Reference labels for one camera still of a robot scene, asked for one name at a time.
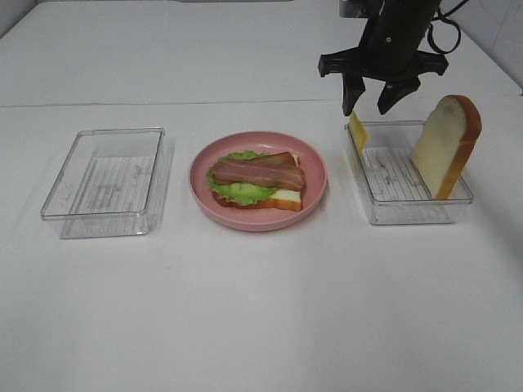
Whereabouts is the bread slice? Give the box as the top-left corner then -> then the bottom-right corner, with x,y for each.
210,153 -> 305,212

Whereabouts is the clear plastic tray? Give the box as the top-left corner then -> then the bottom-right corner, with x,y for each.
40,127 -> 166,239
345,120 -> 473,225

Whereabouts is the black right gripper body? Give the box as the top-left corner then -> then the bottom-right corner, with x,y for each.
318,7 -> 449,82

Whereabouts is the pink round plate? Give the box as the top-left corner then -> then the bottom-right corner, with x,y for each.
189,131 -> 328,232

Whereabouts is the clear plastic tray left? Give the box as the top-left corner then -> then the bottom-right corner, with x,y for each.
40,127 -> 166,239

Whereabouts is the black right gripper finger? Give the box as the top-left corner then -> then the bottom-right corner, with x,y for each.
342,73 -> 365,116
378,76 -> 421,114

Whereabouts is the clear plastic tray right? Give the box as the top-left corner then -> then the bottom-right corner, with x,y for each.
345,120 -> 473,225

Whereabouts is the bread slice right tray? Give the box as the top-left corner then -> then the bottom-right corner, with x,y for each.
410,95 -> 482,199

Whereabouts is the green lettuce leaf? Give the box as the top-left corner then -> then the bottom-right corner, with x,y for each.
206,150 -> 278,206

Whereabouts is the yellow cheese slice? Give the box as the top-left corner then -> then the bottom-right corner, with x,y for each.
348,110 -> 369,156

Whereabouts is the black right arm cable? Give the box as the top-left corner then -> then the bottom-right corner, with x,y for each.
427,0 -> 471,56

